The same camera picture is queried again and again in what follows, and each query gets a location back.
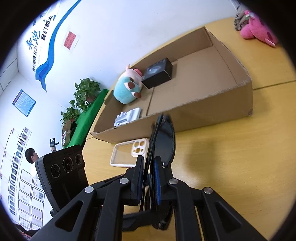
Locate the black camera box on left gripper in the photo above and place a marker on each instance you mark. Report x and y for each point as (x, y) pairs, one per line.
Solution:
(62, 176)

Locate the person in background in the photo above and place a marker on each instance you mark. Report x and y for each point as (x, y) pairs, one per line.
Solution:
(31, 156)

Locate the white folding phone stand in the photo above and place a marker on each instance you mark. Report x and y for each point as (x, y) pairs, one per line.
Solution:
(127, 117)

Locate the clear cream phone case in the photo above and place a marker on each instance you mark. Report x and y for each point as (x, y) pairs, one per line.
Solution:
(125, 154)

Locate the pink strawberry bear plush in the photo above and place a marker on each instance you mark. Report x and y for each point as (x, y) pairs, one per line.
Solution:
(257, 28)

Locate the pink pig plush teal dress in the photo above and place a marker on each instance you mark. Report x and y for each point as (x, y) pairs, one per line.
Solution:
(128, 86)

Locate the potted green plant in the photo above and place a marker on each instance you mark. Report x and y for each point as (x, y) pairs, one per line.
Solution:
(71, 114)
(86, 92)

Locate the blue framed wall poster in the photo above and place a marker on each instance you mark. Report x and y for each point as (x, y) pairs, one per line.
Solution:
(24, 103)

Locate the red paper wall notice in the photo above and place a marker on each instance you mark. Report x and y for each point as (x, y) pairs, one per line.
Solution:
(70, 38)

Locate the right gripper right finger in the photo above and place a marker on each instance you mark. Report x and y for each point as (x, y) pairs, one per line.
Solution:
(205, 215)

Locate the open cardboard box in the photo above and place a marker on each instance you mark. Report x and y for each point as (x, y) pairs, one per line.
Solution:
(209, 85)

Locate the small black product box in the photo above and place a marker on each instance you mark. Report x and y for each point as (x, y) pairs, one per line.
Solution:
(158, 73)

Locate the black sunglasses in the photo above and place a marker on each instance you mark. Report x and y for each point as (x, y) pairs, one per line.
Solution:
(157, 173)

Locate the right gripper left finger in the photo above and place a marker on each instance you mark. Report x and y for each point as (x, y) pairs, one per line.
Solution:
(96, 213)

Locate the green table cloth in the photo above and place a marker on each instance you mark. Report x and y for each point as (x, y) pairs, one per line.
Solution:
(85, 120)

